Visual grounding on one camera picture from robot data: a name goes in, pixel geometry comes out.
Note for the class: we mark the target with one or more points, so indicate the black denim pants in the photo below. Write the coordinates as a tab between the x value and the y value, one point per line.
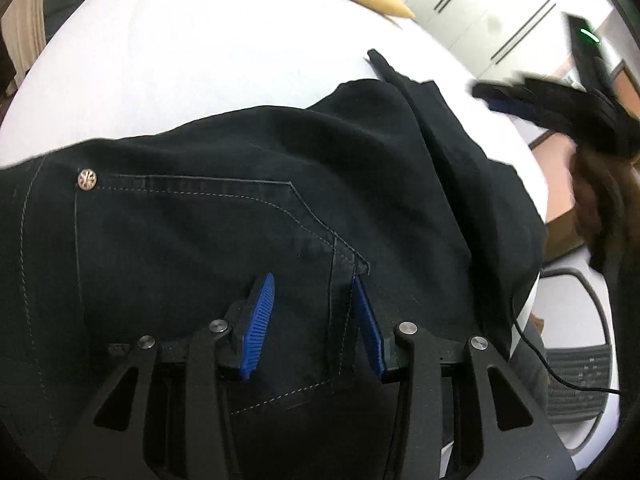
200	240

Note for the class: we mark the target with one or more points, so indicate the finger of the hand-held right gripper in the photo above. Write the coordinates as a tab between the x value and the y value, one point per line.
525	91
515	110

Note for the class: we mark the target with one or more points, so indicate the bed with white sheet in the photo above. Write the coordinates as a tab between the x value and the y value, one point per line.
175	60

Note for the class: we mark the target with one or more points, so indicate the person's right hand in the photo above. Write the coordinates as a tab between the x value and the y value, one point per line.
597	200

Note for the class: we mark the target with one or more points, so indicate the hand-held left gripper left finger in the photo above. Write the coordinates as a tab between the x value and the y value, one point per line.
257	325

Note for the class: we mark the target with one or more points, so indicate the beige curtain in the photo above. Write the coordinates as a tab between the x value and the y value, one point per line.
20	30

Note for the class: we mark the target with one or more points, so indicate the white wardrobe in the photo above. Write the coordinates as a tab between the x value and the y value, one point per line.
475	20

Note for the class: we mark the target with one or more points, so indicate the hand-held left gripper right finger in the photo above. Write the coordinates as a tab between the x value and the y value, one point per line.
367	330

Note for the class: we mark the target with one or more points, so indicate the grey mesh chair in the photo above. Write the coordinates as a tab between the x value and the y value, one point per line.
575	375

